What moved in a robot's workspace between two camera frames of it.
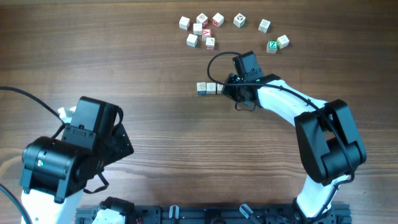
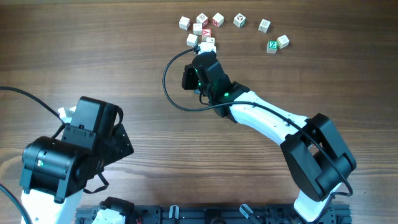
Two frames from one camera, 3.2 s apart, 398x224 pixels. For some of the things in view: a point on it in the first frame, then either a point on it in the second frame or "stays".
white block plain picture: x=264 y=26 stays
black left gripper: x=118 y=145 stays
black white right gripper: x=227 y=90 -> x=189 y=71
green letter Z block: x=272 y=46 stays
